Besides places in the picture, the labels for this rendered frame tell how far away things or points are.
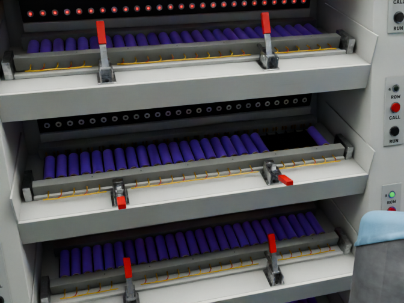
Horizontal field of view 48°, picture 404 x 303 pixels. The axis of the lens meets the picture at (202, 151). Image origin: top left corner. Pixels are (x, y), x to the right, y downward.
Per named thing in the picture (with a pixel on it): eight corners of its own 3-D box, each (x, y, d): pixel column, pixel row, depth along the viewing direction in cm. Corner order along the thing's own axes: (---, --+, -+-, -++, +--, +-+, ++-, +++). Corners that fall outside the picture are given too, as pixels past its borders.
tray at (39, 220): (363, 193, 85) (376, 151, 79) (22, 244, 72) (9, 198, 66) (315, 137, 101) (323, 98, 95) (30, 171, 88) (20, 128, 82)
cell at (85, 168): (90, 159, 83) (92, 180, 78) (80, 160, 83) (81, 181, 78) (89, 151, 82) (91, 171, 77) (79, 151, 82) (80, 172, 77)
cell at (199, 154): (198, 146, 88) (206, 165, 83) (189, 147, 87) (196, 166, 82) (198, 138, 87) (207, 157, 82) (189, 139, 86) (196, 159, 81)
